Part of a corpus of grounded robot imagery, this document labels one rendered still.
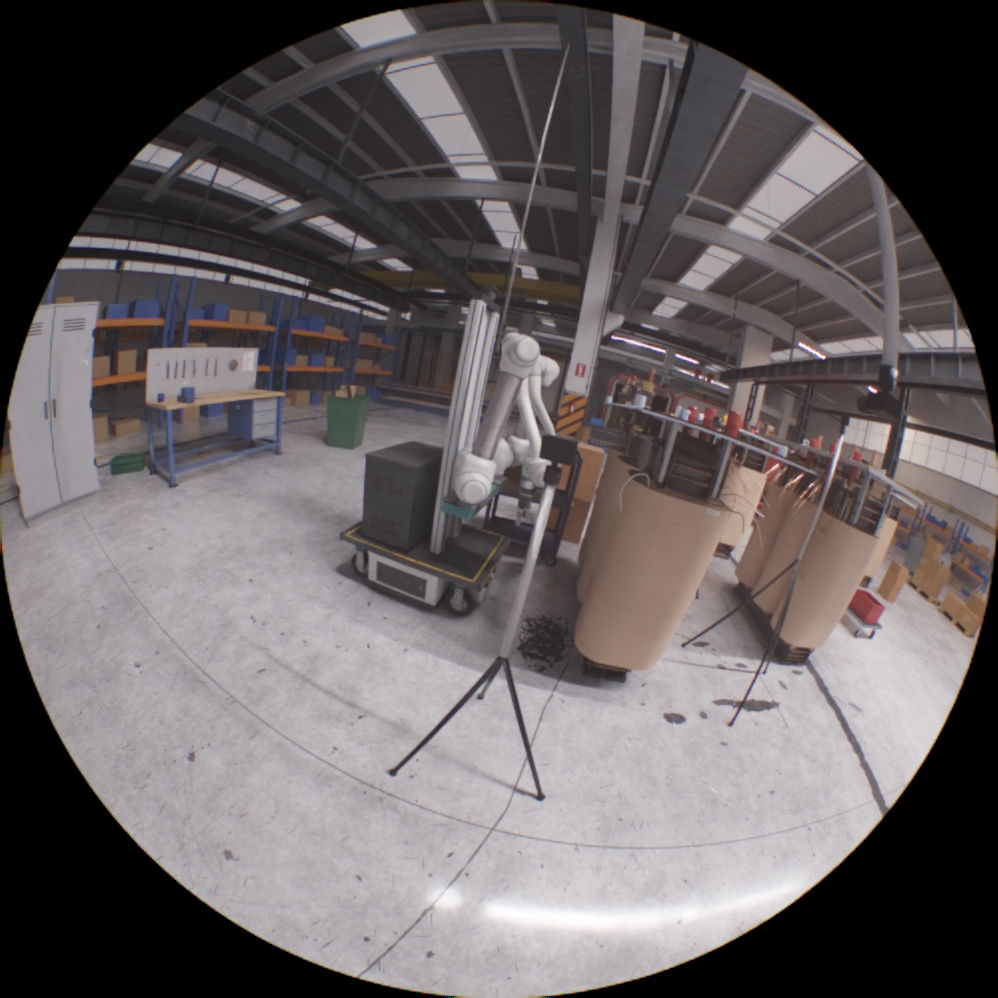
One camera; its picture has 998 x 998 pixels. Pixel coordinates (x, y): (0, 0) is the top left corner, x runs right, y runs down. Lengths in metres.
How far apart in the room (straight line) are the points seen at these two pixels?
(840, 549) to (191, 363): 6.46
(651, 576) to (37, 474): 4.77
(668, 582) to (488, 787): 1.10
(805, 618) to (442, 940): 2.67
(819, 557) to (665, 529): 1.59
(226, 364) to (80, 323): 2.30
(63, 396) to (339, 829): 3.93
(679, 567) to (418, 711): 1.27
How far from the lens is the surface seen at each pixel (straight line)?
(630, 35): 7.98
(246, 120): 6.84
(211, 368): 5.07
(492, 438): 1.42
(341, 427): 5.41
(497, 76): 11.58
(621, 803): 1.60
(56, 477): 4.21
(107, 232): 11.59
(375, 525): 2.04
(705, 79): 4.11
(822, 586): 2.74
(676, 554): 1.45
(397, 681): 1.69
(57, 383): 4.11
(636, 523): 1.40
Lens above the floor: 1.33
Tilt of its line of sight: 19 degrees down
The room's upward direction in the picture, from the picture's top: 12 degrees clockwise
